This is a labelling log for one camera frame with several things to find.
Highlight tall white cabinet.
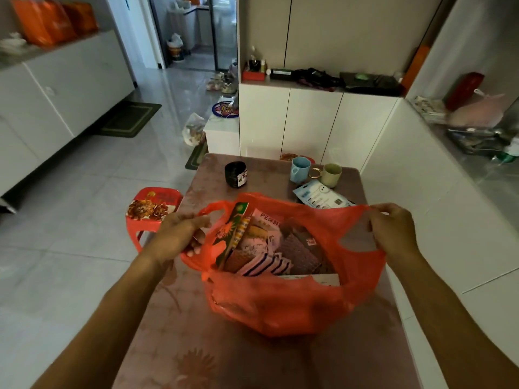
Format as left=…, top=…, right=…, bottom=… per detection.
left=239, top=83, right=402, bottom=171

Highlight blue striped cloth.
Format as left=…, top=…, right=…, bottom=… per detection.
left=237, top=253, right=294, bottom=277

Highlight white blue soft pouch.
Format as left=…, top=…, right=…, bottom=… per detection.
left=292, top=180, right=356, bottom=210

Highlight red plastic bag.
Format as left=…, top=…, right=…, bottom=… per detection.
left=180, top=193, right=387, bottom=338

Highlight person's right hand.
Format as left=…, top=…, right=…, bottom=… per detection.
left=368, top=203, right=422, bottom=264

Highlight blue plastic cup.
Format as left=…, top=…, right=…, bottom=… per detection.
left=289, top=156, right=312, bottom=184

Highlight white bucket with bag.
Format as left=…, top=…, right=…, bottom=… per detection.
left=167, top=34, right=185, bottom=63

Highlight brown patterned table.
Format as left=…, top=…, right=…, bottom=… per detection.
left=111, top=153, right=422, bottom=389

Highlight clear plastic bag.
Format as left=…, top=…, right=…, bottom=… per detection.
left=182, top=113, right=207, bottom=147

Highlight person's right forearm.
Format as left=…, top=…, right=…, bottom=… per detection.
left=387, top=253, right=519, bottom=389

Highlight pile of light shoes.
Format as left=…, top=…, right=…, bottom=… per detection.
left=205, top=72, right=238, bottom=96

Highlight low white cabinet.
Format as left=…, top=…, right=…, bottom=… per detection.
left=203, top=113, right=241, bottom=157

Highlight black framed glass door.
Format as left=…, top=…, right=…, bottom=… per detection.
left=148, top=0, right=240, bottom=72

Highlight green white snack packet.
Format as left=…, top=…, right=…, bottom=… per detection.
left=215, top=201, right=250, bottom=268

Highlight white printed packet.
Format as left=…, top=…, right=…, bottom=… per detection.
left=409, top=95, right=449, bottom=124

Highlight red plastic stool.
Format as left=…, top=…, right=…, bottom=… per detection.
left=280, top=152, right=316, bottom=165
left=125, top=186, right=184, bottom=254

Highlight brown checkered pad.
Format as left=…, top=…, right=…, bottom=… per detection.
left=277, top=232, right=325, bottom=275

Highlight small green floor mat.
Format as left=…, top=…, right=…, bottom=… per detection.
left=185, top=141, right=209, bottom=171

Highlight long white box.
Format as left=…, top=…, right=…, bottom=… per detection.
left=249, top=208, right=284, bottom=242

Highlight blue rimmed plate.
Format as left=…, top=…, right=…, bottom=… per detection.
left=211, top=100, right=239, bottom=119

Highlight dark green door mat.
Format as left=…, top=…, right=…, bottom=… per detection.
left=97, top=102, right=162, bottom=138

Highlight pile of dark clothes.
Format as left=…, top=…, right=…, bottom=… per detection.
left=291, top=68, right=402, bottom=97

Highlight pale green cup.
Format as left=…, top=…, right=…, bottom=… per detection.
left=320, top=163, right=343, bottom=189

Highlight green capped bottle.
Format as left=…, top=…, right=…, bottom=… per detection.
left=493, top=137, right=519, bottom=163

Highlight clear plastic packets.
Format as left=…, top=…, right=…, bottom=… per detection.
left=445, top=127, right=519, bottom=157

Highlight white bowl set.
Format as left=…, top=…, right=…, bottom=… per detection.
left=0, top=32, right=27, bottom=55

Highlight red case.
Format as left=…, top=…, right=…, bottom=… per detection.
left=444, top=71, right=485, bottom=112

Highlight orange flat board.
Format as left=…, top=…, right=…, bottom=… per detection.
left=401, top=45, right=430, bottom=93

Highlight white counter cabinet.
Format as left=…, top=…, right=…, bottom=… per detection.
left=360, top=99, right=519, bottom=389

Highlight black cup with label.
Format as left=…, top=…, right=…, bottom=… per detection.
left=224, top=160, right=249, bottom=189

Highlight pink white plastic bag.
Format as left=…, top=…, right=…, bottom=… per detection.
left=448, top=91, right=508, bottom=128

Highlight person's left hand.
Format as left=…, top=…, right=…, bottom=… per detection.
left=144, top=212, right=211, bottom=266

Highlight person's left forearm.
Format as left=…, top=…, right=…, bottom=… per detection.
left=32, top=251, right=175, bottom=389

